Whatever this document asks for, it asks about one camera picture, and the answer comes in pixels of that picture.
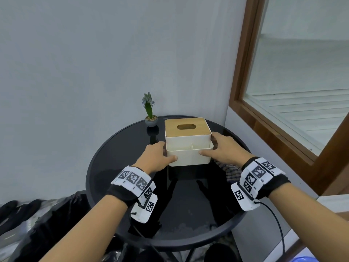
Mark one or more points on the person's left hand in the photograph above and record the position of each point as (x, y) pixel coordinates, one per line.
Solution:
(152, 159)

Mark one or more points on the person's right hand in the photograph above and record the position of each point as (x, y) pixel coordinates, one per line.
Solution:
(230, 152)

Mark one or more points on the person's right thumb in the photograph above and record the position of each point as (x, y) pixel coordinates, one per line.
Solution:
(208, 153)

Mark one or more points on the person's left thumb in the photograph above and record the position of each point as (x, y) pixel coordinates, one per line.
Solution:
(168, 160)

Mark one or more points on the white tissue box wooden lid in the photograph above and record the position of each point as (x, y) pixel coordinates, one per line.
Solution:
(188, 136)

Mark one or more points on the person's left forearm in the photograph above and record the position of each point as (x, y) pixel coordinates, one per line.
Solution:
(81, 231)

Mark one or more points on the person's right forearm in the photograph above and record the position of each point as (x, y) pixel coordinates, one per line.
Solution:
(310, 226)

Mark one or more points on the white marker wrist tracker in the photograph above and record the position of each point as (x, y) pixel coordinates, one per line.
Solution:
(135, 181)
(256, 175)

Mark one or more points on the round black glass table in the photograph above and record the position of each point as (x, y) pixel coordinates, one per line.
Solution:
(185, 204)

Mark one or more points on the small potted plant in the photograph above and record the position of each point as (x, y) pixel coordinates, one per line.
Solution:
(149, 111)

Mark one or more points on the black round bin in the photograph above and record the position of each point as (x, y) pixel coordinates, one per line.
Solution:
(225, 253)

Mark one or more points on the blue plastic object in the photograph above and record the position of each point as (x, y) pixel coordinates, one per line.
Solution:
(302, 258)

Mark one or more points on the black plastic bag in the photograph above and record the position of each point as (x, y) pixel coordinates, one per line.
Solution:
(35, 231)

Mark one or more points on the black slipper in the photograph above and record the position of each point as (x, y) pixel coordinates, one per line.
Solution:
(26, 212)
(8, 211)

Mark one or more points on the wooden window frame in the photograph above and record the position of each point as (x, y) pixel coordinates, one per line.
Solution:
(245, 79)

